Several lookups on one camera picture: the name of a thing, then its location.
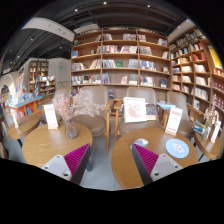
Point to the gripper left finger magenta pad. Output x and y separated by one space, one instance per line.
70 167

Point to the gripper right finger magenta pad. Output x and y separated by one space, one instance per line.
152 166

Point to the grey computer mouse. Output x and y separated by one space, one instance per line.
141 142

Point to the round light blue mouse pad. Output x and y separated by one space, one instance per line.
177 148

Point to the round wooden centre table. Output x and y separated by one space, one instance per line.
123 164

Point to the round wooden left table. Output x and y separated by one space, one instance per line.
42 144

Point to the white sign stand centre table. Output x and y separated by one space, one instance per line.
173 121

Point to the white sign stand table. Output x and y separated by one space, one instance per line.
50 116
173 121
215 132

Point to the beige armchair left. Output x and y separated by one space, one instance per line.
99 122

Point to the beige armchair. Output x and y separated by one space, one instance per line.
122 127
99 122
179 101

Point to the framed red floral picture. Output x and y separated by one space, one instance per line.
134 109

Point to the beige armchair right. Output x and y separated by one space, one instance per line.
179 101

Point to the glass vase dried pink flowers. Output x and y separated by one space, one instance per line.
69 108

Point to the white sign stand left table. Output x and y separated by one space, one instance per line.
50 116

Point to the stack of books on chair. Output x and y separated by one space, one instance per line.
199 127

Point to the small round wooden far-left table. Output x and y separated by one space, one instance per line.
25 126

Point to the beige armchair middle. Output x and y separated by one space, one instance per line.
122 127

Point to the round wooden right table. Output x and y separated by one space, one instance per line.
209 149

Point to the white sign stand right table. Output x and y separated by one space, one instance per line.
215 132

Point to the glass vase dried white flowers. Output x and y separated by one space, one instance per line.
211 116

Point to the distant wooden bookshelf left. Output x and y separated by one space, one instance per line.
40 82

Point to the large wooden bookshelf centre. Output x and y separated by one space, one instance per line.
120 57

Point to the wooden bookshelf right wall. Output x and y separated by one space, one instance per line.
197 73

